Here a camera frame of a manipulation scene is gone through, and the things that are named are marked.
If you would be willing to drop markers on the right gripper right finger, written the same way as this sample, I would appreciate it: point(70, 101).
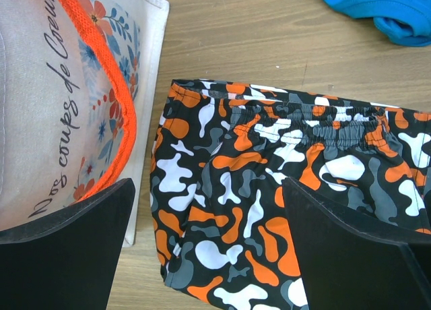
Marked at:
point(349, 260)

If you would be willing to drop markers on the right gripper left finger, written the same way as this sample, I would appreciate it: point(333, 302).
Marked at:
point(67, 259)

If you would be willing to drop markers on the beige canvas tote bag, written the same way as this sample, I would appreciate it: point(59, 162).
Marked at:
point(62, 126)

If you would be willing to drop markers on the orange camouflage folded garment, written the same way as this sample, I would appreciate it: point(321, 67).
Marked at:
point(221, 153)

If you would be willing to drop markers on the folded teal shirt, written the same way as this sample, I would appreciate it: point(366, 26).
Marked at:
point(404, 22)

